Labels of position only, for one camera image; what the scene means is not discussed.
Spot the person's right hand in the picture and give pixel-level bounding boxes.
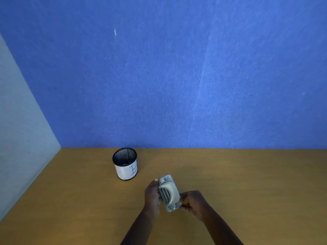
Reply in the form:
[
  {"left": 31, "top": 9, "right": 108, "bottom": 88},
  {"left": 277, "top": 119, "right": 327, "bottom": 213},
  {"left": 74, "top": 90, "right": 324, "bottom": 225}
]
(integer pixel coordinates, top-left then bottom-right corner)
[{"left": 180, "top": 190, "right": 213, "bottom": 222}]

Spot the person's left hand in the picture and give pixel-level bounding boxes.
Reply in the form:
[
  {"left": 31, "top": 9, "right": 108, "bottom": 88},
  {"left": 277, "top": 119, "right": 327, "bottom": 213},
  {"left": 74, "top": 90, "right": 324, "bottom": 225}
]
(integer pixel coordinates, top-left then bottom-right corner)
[{"left": 144, "top": 179, "right": 161, "bottom": 218}]

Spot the grey metal hole punch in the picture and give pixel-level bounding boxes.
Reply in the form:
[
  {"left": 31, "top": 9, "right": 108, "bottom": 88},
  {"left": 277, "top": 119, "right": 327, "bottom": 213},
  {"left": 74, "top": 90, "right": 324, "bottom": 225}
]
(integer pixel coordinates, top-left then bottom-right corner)
[{"left": 158, "top": 175, "right": 182, "bottom": 213}]

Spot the person's right forearm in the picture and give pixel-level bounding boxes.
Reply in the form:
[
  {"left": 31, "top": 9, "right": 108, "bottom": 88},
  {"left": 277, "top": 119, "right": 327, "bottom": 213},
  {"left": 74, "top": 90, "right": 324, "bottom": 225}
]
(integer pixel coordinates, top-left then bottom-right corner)
[{"left": 202, "top": 208, "right": 244, "bottom": 245}]

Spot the person's left forearm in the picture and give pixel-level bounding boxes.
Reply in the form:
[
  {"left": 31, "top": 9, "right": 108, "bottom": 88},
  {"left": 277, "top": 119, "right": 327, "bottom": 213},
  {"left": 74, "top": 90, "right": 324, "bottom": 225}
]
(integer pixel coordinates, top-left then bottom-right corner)
[{"left": 120, "top": 208, "right": 155, "bottom": 245}]

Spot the black mesh pen holder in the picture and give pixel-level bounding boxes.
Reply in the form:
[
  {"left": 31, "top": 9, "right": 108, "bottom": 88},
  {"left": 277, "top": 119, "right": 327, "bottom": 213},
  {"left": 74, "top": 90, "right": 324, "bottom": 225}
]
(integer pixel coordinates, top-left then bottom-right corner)
[{"left": 112, "top": 148, "right": 138, "bottom": 181}]

